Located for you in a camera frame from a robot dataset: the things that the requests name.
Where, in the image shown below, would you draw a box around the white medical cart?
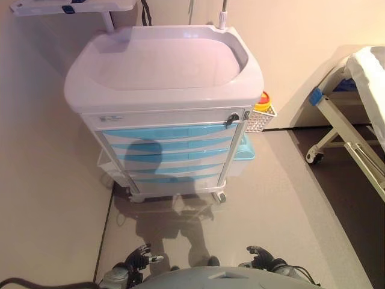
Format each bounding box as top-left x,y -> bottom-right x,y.
63,25 -> 265,204

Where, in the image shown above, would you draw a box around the black wall cables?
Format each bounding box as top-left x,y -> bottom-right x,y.
141,0 -> 153,26

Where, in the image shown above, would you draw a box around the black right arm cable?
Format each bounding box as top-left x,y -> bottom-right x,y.
288,264 -> 316,285

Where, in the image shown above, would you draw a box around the white locking cart drawer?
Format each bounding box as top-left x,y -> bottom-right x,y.
81,107 -> 245,131

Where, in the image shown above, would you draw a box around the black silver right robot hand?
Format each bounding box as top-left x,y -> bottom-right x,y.
239,245 -> 286,272

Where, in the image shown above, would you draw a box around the blue bed corner bumper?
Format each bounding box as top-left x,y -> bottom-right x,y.
309,89 -> 324,106

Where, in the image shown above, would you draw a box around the grey robot torso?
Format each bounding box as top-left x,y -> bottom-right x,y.
141,264 -> 322,289

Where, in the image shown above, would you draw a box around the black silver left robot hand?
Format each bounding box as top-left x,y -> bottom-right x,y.
125,243 -> 165,277

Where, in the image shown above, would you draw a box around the bed caster wheel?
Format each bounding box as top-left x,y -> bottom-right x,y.
306,147 -> 325,165

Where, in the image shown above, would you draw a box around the metal IV pole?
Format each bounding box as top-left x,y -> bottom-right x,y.
218,0 -> 228,30

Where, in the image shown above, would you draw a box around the thick black tether cable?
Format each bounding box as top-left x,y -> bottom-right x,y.
0,277 -> 99,289

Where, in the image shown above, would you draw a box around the white overbed table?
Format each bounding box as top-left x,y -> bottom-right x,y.
8,0 -> 136,33

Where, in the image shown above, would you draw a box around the white perforated basket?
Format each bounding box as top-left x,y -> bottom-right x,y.
245,104 -> 277,133

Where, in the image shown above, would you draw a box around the white hospital bed frame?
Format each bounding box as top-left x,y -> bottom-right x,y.
290,45 -> 385,205

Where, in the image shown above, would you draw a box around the white bed mattress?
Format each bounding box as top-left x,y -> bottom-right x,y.
345,45 -> 385,142

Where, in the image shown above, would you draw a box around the blue lid waste bin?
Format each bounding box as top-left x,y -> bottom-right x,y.
231,134 -> 257,178

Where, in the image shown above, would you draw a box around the yellow sharps container red lid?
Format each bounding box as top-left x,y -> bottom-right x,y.
254,91 -> 273,114

